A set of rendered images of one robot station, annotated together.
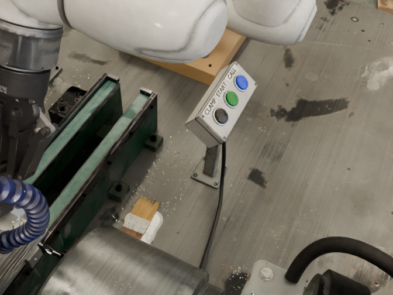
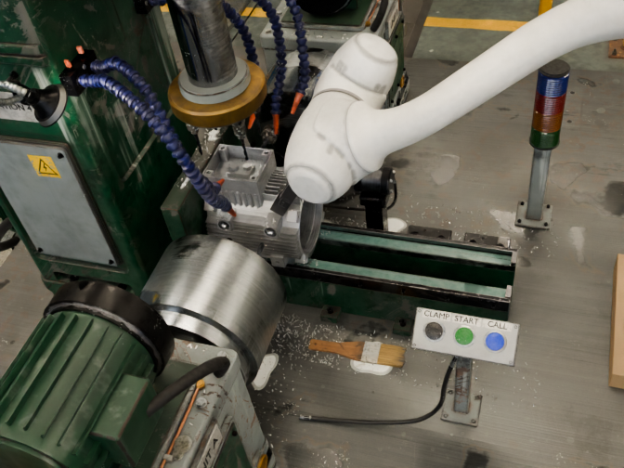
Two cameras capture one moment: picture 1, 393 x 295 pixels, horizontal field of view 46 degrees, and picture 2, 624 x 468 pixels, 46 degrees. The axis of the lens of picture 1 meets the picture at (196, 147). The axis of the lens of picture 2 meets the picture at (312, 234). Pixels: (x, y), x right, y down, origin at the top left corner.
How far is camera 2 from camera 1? 95 cm
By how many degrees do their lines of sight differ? 57
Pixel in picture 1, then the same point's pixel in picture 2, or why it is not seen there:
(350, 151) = not seen: outside the picture
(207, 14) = (298, 169)
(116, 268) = (217, 266)
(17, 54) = not seen: hidden behind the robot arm
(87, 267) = (214, 251)
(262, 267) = (227, 353)
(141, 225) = (370, 356)
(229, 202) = (426, 435)
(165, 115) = (528, 344)
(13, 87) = not seen: hidden behind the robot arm
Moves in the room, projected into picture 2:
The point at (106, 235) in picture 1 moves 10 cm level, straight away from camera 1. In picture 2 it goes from (252, 260) to (303, 239)
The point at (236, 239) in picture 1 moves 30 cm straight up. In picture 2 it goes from (380, 450) to (370, 361)
